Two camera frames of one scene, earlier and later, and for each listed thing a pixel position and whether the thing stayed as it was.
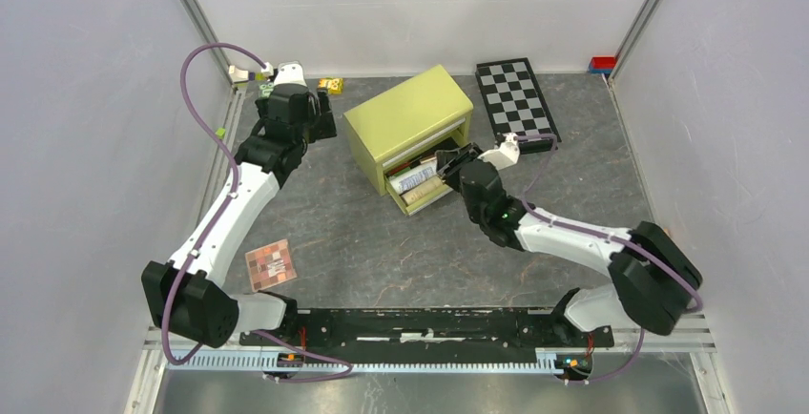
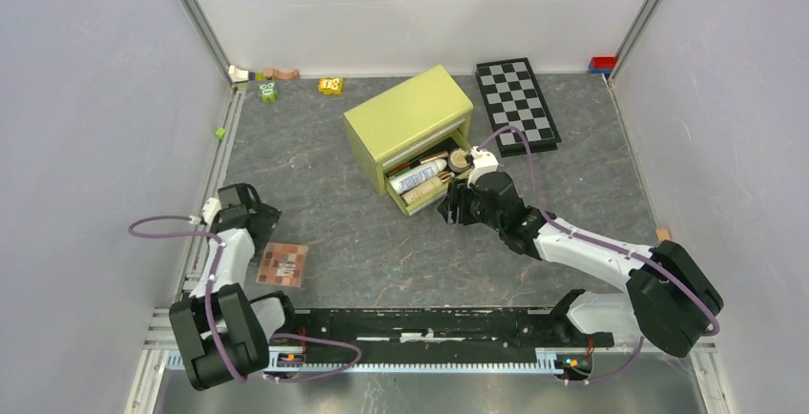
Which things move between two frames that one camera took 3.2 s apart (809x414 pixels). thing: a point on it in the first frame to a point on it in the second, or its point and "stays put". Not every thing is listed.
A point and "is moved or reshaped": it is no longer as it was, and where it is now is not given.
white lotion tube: x=399 y=182 stays put
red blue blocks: x=602 y=64 stays put
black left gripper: x=323 y=120 to x=268 y=218
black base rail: x=437 y=329 stays put
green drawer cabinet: x=412 y=120 stays put
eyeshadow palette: x=271 y=265 is moved or reshaped
